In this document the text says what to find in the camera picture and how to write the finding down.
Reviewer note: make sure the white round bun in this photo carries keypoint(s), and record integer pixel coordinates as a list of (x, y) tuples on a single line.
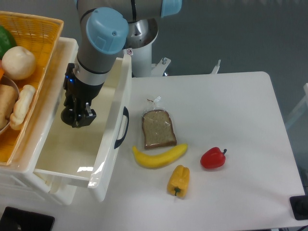
[(18, 63)]

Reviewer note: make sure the black device bottom right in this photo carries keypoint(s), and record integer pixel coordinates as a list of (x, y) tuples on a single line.
[(299, 205)]

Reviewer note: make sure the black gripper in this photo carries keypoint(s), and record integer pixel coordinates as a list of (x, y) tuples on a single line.
[(78, 98)]

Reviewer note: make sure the white plastic drawer cabinet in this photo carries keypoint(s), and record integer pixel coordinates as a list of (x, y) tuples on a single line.
[(22, 179)]

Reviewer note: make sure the brown bread roll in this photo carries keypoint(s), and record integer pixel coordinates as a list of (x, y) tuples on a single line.
[(8, 97)]

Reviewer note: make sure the yellow bell pepper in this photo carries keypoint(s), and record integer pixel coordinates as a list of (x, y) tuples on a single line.
[(179, 181)]

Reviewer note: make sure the orange woven basket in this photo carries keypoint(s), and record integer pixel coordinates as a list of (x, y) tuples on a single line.
[(39, 35)]

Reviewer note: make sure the metal bowl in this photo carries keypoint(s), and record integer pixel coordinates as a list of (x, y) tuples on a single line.
[(6, 81)]

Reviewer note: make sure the yellow banana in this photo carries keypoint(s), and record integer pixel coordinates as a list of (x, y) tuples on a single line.
[(159, 160)]

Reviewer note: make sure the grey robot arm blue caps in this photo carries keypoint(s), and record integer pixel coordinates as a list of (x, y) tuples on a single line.
[(110, 29)]

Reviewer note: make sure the white open upper drawer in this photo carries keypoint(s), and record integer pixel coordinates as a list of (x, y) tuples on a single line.
[(85, 157)]

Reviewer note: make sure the red bell pepper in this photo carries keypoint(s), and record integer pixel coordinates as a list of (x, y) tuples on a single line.
[(213, 158)]

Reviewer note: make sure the beige peanut-shaped pastry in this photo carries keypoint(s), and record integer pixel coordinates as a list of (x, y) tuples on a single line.
[(21, 107)]

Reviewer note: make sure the green vegetable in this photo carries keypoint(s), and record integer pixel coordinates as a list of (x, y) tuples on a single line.
[(7, 41)]

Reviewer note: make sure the black device bottom left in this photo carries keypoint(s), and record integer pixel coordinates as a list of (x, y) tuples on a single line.
[(14, 219)]

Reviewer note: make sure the dark purple mangosteen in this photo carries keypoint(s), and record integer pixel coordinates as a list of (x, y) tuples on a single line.
[(68, 117)]

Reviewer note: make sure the black device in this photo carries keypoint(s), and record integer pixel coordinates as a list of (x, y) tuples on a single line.
[(299, 205), (14, 219)]

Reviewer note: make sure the bagged brown bread slice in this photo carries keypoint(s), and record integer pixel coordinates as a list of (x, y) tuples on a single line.
[(157, 125)]

